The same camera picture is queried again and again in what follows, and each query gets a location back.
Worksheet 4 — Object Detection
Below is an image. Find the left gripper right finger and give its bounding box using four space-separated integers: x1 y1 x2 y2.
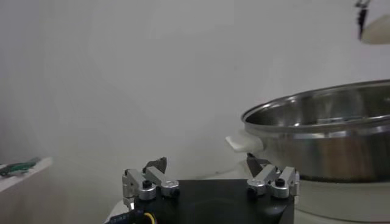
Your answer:
246 153 301 200

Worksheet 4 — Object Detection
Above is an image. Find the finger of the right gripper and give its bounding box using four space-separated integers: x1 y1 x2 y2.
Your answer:
355 0 371 41

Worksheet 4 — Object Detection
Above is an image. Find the small white side table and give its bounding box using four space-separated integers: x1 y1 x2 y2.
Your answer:
0 156 54 193

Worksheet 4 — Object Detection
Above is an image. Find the perforated steel steamer basket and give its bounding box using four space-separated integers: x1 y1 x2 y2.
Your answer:
241 79 390 183

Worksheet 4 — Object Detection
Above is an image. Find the white steamed baozi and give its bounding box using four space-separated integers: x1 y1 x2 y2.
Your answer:
360 13 390 46

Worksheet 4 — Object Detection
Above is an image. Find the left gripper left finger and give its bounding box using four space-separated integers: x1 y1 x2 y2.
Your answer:
121 156 181 211

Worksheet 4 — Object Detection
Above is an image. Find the green circuit device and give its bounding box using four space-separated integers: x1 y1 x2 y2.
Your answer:
0 157 41 177

